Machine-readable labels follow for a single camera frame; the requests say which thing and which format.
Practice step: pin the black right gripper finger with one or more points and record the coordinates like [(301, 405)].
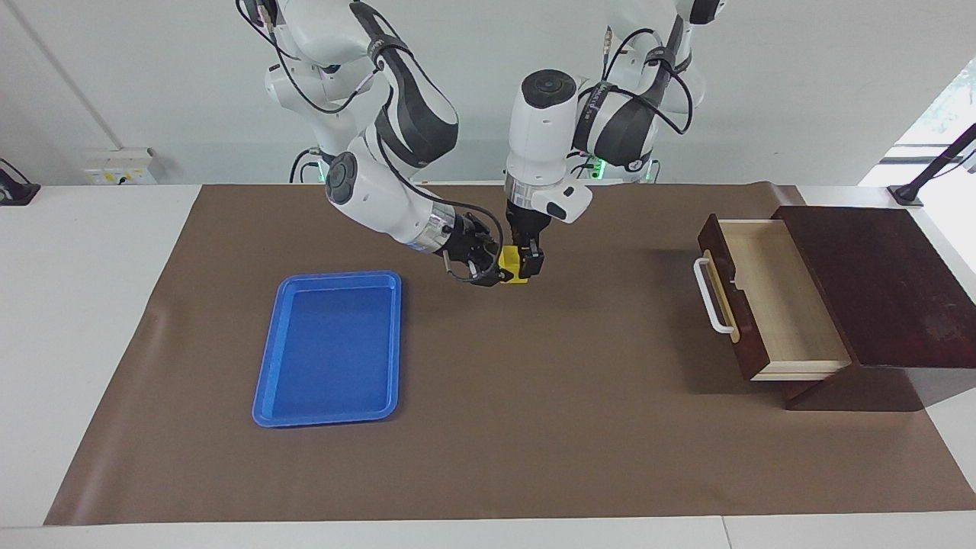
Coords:
[(492, 274), (484, 232)]

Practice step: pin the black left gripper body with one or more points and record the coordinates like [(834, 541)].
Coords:
[(528, 225)]

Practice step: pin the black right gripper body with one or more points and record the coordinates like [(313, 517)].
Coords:
[(463, 242)]

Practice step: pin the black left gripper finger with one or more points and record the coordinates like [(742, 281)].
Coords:
[(519, 253), (535, 261)]

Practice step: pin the yellow cube block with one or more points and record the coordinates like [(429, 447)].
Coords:
[(518, 278)]

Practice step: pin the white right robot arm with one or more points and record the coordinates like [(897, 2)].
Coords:
[(374, 198)]

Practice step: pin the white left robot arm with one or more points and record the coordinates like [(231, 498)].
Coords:
[(541, 122)]

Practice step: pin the dark wooden drawer cabinet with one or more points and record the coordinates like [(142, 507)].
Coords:
[(877, 290)]

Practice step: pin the brown paper table mat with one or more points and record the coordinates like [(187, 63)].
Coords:
[(534, 396)]

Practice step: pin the blue plastic tray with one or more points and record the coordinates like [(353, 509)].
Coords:
[(328, 358)]

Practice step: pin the black table clamp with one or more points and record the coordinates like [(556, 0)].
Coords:
[(15, 191)]

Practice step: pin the white wall power outlet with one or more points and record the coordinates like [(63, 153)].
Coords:
[(118, 168)]

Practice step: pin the black camera stand pole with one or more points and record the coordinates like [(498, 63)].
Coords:
[(934, 164)]

